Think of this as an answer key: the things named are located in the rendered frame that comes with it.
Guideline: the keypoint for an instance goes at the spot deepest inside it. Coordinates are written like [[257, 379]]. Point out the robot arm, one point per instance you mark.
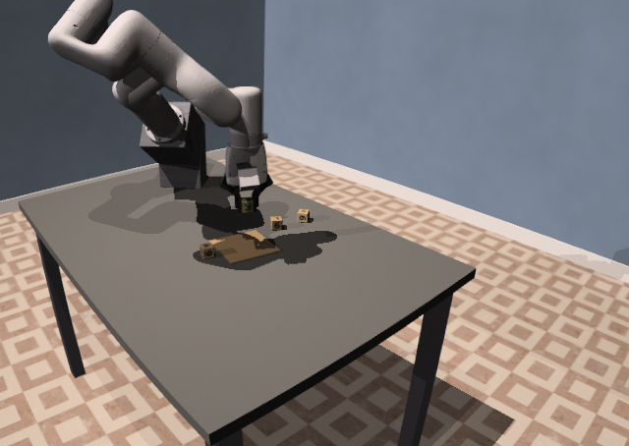
[[158, 62]]

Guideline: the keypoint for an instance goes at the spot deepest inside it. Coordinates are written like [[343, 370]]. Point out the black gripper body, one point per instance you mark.
[[256, 155]]

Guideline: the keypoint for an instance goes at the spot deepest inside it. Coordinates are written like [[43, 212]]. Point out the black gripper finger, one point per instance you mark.
[[256, 193], [234, 191]]

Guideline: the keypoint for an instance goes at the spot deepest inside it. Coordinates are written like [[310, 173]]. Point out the tan flat mat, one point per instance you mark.
[[244, 246]]

